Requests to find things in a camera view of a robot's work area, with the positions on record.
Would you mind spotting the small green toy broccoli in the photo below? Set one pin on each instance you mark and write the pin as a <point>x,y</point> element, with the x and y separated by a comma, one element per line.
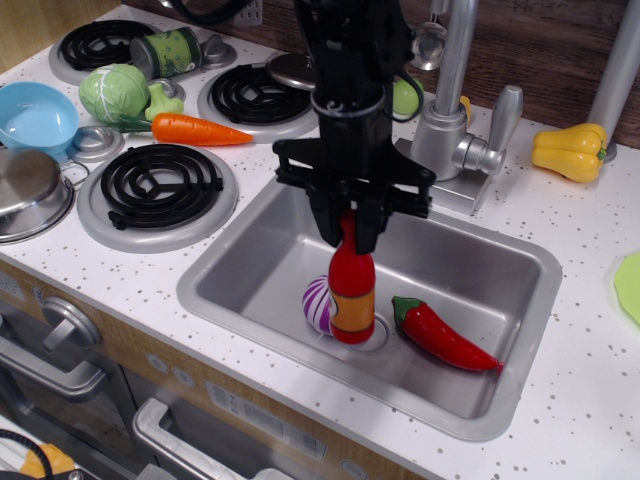
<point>161,103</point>

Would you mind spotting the purple white toy onion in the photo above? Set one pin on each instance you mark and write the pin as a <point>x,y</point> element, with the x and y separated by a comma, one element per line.
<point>316,304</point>

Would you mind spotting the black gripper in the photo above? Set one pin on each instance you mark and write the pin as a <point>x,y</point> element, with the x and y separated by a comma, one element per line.
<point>354,152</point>

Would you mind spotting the red toy chili pepper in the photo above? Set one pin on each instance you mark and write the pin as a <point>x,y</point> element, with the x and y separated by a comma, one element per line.
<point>420,323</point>

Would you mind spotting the front black stove burner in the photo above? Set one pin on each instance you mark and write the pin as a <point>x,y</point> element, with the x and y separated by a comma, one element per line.
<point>157,198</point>

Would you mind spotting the green toy cabbage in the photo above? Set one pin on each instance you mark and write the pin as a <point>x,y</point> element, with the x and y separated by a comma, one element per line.
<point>112,91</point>

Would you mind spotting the back right black burner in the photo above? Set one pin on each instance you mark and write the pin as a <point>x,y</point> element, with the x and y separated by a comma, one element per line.
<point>248,99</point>

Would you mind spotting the light blue plastic bowl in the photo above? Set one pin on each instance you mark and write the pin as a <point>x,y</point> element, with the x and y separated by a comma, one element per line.
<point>37,116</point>

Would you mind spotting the left silver oven handle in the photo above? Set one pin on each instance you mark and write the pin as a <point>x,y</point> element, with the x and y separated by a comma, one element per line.
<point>80,384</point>

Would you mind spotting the right silver oven handle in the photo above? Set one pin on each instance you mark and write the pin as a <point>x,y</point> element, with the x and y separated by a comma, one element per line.
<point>148,430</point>

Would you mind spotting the yellow object with black cable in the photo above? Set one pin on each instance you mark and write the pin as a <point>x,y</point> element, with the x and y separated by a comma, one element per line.
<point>41,461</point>

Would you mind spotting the silver stove knob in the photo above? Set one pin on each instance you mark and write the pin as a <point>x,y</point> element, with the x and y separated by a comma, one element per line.
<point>171,88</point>
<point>216,53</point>
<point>95,144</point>

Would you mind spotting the silver metal pot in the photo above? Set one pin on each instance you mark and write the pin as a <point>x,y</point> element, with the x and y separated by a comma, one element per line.
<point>35,194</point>

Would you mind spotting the silver stove knob back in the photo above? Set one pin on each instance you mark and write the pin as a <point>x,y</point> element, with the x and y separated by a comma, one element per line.
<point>216,53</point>

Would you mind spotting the silver oven knob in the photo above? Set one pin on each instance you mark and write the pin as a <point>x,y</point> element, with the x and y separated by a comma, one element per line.
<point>69,326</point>

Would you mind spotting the silver oven handle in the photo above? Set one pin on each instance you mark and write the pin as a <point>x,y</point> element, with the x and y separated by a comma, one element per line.
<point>80,384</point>
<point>148,430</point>

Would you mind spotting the silver stove knob middle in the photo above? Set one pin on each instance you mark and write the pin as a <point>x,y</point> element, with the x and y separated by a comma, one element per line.
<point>171,88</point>

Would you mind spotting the green toy can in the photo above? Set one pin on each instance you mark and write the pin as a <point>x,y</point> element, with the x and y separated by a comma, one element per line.
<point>166,54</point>

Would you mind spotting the silver toy faucet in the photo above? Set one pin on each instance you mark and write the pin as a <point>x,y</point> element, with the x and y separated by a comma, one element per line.
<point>464,164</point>

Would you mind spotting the silver pot lid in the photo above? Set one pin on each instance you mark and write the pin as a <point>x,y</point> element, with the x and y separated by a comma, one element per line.
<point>293,70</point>

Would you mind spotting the green toy pear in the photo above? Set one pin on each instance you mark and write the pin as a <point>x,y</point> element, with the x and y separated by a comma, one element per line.
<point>407,98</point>

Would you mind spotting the yellow toy bell pepper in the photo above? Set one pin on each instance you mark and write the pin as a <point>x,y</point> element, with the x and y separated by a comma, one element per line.
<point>576,153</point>

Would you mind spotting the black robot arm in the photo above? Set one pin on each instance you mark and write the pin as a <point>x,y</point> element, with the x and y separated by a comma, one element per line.
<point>357,48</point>

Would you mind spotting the silver toy sink basin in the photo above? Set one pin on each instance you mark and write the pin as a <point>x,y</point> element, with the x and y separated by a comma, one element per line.
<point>264,278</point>

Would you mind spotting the silver metal pole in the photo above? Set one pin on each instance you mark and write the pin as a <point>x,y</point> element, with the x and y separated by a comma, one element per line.
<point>618,77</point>

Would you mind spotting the light green plate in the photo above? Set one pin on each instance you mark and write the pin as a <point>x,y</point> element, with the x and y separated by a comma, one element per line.
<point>627,286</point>

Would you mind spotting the red toy bottle orange label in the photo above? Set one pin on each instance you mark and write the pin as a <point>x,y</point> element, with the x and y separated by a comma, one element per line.
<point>352,281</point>

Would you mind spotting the orange toy carrot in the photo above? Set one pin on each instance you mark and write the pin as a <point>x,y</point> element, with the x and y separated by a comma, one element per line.
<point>182,129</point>

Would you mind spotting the silver stove knob front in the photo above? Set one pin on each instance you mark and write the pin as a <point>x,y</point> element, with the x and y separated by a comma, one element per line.
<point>95,144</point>

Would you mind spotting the hanging silver ladle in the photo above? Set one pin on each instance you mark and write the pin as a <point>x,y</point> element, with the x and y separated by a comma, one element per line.
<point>430,38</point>

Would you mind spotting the back left black burner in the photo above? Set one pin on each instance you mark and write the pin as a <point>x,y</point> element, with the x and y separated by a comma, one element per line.
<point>94,45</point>

